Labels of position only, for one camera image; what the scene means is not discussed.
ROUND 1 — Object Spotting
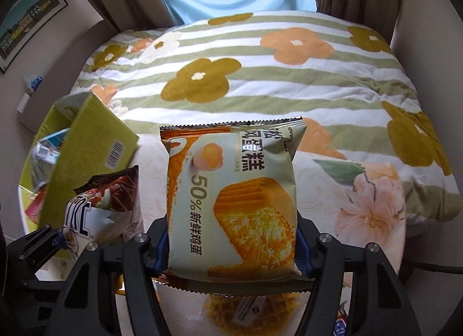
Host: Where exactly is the grey bed headboard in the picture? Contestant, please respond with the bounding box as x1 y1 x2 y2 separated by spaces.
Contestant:
18 19 117 135

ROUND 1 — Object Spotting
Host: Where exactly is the clear waffle packet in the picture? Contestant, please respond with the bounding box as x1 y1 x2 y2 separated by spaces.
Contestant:
202 286 304 336

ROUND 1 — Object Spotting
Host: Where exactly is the white and blue snack packet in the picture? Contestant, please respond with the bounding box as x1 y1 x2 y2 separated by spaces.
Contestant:
30 128 72 192

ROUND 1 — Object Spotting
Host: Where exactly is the tissue box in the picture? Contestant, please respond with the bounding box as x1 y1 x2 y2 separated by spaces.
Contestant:
16 73 45 115

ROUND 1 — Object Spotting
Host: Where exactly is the pink snack packet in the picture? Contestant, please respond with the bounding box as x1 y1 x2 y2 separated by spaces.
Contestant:
24 191 49 225

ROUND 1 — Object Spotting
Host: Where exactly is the orange cake packet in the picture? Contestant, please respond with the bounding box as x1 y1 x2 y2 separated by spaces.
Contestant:
159 116 309 292

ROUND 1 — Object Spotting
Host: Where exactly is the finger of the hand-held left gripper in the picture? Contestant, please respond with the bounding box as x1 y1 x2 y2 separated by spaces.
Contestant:
36 225 70 260

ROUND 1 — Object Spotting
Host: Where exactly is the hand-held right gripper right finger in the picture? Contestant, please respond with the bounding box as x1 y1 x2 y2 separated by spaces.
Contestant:
293 218 422 336

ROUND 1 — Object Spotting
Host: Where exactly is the yellow-green cardboard box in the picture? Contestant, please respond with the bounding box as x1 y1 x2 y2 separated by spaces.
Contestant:
17 92 141 261

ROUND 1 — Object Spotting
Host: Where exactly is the brown and white snack bag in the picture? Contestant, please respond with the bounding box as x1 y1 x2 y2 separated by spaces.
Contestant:
63 165 141 261

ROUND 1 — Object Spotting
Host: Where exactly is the striped floral blanket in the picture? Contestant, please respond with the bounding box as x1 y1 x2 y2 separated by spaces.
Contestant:
74 11 455 225

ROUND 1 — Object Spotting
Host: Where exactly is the framed wall picture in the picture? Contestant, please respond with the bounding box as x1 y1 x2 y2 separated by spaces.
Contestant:
0 0 69 75

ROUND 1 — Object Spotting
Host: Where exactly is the black cable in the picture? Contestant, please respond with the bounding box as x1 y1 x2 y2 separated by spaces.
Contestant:
403 258 463 277

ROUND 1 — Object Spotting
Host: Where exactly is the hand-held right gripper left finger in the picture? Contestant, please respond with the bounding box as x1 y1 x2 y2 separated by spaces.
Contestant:
58 216 171 336

